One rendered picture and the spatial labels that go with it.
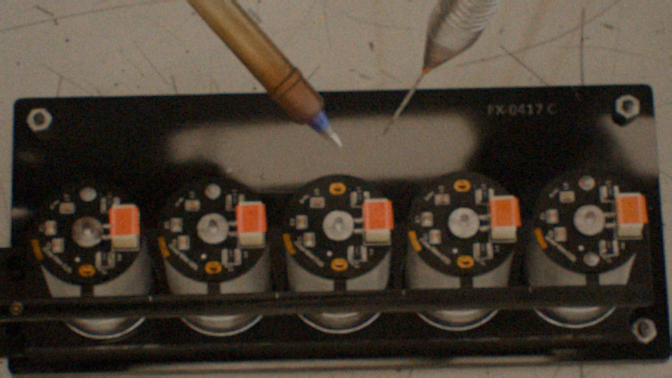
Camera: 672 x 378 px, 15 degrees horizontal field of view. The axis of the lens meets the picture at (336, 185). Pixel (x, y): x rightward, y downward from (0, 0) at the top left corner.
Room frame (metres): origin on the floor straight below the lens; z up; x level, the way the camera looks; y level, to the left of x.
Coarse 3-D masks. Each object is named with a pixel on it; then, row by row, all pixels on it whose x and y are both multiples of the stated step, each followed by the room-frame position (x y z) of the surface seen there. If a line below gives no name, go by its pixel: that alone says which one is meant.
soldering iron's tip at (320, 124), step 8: (320, 112) 0.20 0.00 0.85; (312, 120) 0.20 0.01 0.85; (320, 120) 0.20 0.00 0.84; (328, 120) 0.20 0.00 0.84; (312, 128) 0.20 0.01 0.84; (320, 128) 0.20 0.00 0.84; (328, 128) 0.20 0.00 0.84; (328, 136) 0.19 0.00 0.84; (336, 136) 0.19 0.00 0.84; (336, 144) 0.19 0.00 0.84
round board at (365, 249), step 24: (312, 192) 0.19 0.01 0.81; (360, 192) 0.19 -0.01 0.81; (288, 216) 0.19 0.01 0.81; (312, 216) 0.19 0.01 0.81; (360, 216) 0.19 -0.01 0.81; (288, 240) 0.18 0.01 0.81; (312, 240) 0.18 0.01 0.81; (360, 240) 0.18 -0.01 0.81; (312, 264) 0.18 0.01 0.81; (360, 264) 0.18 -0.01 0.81
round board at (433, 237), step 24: (432, 192) 0.19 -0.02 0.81; (456, 192) 0.19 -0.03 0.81; (480, 192) 0.19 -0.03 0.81; (504, 192) 0.19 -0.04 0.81; (408, 216) 0.19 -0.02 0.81; (432, 216) 0.19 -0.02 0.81; (432, 240) 0.18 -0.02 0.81; (456, 240) 0.18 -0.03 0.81; (480, 240) 0.18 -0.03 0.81; (504, 240) 0.18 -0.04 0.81; (432, 264) 0.18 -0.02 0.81; (456, 264) 0.18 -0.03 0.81; (480, 264) 0.18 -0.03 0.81
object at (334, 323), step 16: (352, 224) 0.18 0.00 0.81; (336, 240) 0.18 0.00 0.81; (288, 256) 0.18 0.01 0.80; (288, 272) 0.18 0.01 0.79; (304, 272) 0.17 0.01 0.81; (384, 272) 0.18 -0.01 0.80; (288, 288) 0.18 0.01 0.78; (304, 288) 0.17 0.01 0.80; (320, 288) 0.17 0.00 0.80; (352, 288) 0.17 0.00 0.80; (368, 288) 0.17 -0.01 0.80; (384, 288) 0.18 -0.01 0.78; (304, 320) 0.17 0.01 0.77; (320, 320) 0.17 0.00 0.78; (336, 320) 0.17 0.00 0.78; (352, 320) 0.17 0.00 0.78; (368, 320) 0.17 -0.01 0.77
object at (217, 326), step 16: (224, 224) 0.18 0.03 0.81; (208, 240) 0.18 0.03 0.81; (224, 240) 0.18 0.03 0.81; (176, 272) 0.17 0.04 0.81; (256, 272) 0.18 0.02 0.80; (176, 288) 0.18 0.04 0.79; (192, 288) 0.17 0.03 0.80; (224, 288) 0.17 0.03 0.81; (240, 288) 0.17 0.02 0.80; (256, 288) 0.18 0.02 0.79; (272, 288) 0.18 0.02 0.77; (192, 320) 0.17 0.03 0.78; (208, 320) 0.17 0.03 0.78; (224, 320) 0.17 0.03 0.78; (240, 320) 0.17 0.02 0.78; (256, 320) 0.17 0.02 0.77; (224, 336) 0.17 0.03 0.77
